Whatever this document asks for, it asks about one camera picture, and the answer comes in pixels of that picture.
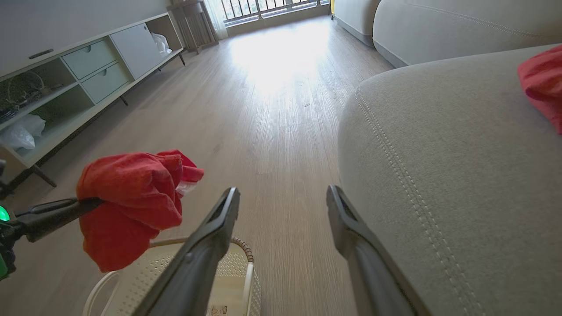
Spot red garment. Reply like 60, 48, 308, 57
517, 44, 562, 135
76, 150, 205, 273

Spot grey slatted stand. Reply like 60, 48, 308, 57
169, 0, 219, 54

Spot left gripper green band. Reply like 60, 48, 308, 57
0, 159, 105, 281

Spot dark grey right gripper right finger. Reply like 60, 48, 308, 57
326, 185, 433, 316

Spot white sheer curtain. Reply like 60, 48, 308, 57
204, 0, 229, 41

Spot dark balcony railing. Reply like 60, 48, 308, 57
219, 0, 331, 23

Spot white cabinet door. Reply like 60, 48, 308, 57
109, 23, 164, 80

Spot pale green cabinet drawer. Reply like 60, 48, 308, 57
61, 39, 119, 81
81, 61, 133, 104

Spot tangled cables on shelf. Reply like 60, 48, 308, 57
0, 70, 52, 124

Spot grey sofa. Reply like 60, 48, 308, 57
338, 44, 562, 316

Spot white perforated laundry basket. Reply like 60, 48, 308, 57
83, 237, 262, 316

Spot white plastic bag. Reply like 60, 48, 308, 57
0, 114, 47, 151
151, 32, 173, 57

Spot white low tv cabinet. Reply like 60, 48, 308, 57
0, 12, 187, 190

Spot grey fabric sofa end section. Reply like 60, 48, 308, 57
333, 0, 382, 47

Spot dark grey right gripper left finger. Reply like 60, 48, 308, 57
132, 187, 241, 316

